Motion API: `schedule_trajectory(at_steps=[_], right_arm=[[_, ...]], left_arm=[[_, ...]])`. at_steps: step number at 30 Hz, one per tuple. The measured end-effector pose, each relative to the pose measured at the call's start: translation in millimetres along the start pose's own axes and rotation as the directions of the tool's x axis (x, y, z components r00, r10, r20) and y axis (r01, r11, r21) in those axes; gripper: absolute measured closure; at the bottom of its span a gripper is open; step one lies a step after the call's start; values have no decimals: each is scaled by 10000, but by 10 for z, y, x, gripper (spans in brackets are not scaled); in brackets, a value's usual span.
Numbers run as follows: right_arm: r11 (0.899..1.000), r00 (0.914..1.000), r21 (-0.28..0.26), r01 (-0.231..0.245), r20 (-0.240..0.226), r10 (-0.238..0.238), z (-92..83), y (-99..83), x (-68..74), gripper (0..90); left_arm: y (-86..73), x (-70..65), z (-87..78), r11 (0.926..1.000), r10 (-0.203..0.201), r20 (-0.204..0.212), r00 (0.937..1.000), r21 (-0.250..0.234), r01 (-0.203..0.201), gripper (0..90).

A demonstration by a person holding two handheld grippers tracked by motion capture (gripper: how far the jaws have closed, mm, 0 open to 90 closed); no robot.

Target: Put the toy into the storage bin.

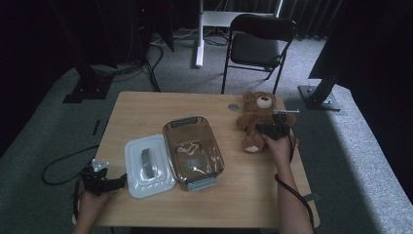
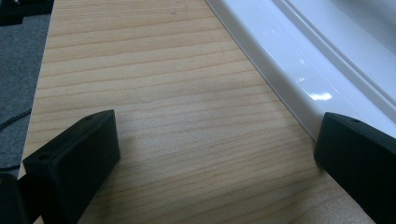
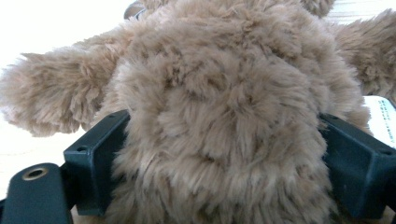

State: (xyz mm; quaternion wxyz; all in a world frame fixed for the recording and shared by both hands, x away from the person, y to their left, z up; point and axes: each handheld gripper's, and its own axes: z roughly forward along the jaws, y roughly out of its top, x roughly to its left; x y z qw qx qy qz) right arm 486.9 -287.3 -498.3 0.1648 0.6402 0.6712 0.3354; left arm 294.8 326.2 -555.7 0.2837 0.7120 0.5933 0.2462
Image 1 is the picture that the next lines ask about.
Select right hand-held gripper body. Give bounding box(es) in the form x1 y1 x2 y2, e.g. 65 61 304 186
272 109 300 141

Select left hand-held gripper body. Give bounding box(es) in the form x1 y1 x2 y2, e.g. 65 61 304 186
81 159 110 196

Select brown teddy bear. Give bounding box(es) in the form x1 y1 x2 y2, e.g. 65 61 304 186
236 91 297 154

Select pale blue box lid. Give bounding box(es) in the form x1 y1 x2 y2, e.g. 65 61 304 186
124 134 177 199

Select clear brown storage box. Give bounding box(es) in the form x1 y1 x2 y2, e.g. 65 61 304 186
162 116 226 192

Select person's right hand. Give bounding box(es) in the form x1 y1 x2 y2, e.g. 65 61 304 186
262 130 298 171

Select person's left hand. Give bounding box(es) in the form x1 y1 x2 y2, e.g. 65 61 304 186
79 190 113 222

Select black stand with grey base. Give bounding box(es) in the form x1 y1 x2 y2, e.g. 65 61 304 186
297 48 345 112

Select black folding chair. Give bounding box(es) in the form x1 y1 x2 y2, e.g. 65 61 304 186
221 13 298 97

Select black stand with dark base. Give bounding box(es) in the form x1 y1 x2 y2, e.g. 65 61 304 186
48 0 115 104

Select black curtain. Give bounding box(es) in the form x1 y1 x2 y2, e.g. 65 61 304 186
279 0 346 41

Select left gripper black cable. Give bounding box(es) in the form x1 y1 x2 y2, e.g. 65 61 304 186
71 176 86 222

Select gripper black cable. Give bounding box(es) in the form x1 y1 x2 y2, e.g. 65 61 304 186
71 176 86 222
274 136 316 232

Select black looped floor cable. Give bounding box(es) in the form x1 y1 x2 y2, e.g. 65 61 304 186
41 144 100 186

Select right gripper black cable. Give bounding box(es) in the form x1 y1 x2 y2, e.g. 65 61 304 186
274 136 316 232

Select white desk frame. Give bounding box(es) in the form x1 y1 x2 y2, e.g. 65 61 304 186
194 0 283 68

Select thick black floor cable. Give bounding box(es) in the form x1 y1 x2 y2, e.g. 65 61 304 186
142 43 165 93

